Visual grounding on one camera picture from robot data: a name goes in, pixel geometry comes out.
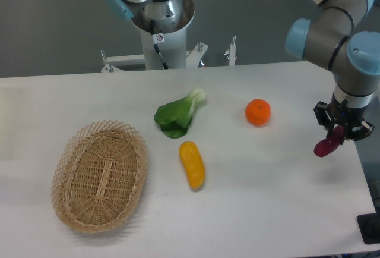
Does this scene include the orange tangerine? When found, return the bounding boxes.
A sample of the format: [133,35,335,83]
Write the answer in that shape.
[245,99,271,126]

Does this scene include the black cable on pedestal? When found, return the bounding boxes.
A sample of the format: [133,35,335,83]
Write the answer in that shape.
[150,19,170,70]

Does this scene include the woven wicker basket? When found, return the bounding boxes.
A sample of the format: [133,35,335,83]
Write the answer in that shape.
[51,121,147,234]

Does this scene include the purple sweet potato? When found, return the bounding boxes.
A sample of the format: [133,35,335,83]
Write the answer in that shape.
[313,125,344,158]

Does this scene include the yellow squash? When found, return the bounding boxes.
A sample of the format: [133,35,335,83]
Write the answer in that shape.
[179,141,205,190]

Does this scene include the green bok choy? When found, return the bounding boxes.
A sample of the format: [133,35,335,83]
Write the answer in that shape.
[154,87,207,139]

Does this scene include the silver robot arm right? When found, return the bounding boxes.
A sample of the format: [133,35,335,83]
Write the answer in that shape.
[285,0,379,141]

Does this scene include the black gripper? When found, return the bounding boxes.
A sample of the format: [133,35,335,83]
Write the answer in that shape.
[313,96,373,141]

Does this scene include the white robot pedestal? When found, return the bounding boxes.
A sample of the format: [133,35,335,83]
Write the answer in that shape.
[132,0,195,70]

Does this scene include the black device at table edge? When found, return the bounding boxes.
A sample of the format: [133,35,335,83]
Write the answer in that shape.
[357,213,379,245]

